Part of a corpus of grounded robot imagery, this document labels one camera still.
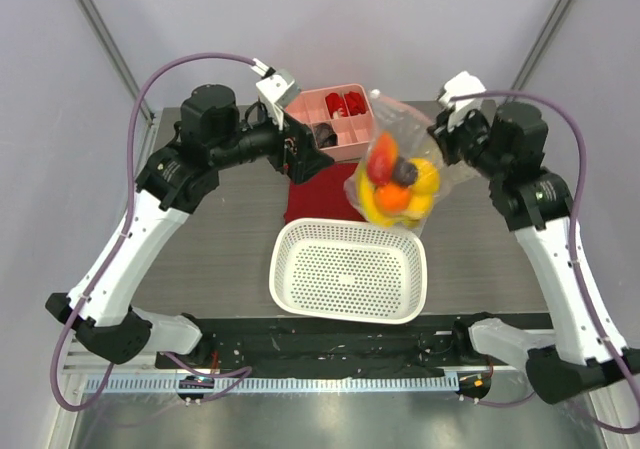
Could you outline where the aluminium frame post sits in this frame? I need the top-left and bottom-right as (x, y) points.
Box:
(510, 0), (577, 91)
(75, 0), (140, 100)

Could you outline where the red yellow mango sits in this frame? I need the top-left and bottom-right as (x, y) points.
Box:
(366, 132), (398, 186)

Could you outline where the right aluminium frame post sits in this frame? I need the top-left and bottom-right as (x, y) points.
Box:
(510, 0), (577, 91)

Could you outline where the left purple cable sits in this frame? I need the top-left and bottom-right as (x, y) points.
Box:
(51, 52), (266, 413)

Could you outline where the small dark plum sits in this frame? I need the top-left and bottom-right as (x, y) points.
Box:
(391, 158), (419, 187)

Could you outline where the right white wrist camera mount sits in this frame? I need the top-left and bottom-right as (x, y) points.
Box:
(437, 71), (486, 129)

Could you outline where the yellow lemon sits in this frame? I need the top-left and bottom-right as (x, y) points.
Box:
(410, 158), (441, 195)

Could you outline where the red item in organizer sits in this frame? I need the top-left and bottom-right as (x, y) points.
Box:
(325, 92), (348, 119)
(343, 91), (368, 117)

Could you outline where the dark brown rolled item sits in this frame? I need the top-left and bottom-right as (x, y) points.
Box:
(312, 122), (338, 149)

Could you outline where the white perforated plastic basket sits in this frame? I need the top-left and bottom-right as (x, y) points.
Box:
(269, 218), (428, 325)

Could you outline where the yellow banana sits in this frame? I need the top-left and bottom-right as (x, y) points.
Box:
(356, 167), (423, 229)

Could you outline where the orange fruit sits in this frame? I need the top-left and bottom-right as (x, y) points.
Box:
(373, 183), (412, 215)

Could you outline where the folded red cloth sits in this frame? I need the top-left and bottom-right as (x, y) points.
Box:
(283, 163), (365, 224)

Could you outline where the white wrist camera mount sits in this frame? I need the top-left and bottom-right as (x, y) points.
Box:
(251, 58), (301, 130)
(437, 71), (486, 129)

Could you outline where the clear zip top bag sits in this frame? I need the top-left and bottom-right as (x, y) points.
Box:
(344, 90), (479, 235)

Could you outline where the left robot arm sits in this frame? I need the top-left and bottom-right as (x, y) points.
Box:
(45, 75), (334, 368)

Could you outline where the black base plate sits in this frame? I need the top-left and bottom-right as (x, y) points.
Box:
(178, 316), (491, 380)

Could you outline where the left aluminium frame post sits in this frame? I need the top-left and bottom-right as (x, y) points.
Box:
(75, 0), (140, 100)

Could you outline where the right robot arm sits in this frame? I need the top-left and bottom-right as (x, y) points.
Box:
(428, 102), (639, 404)

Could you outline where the white slotted cable duct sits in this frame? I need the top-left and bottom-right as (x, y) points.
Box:
(104, 373), (459, 394)

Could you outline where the pink divided organizer box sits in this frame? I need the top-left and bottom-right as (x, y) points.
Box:
(286, 84), (375, 162)

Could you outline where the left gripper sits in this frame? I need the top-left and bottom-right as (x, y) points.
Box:
(210, 103), (335, 185)

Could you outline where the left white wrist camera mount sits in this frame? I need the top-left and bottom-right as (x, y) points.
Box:
(251, 58), (301, 130)

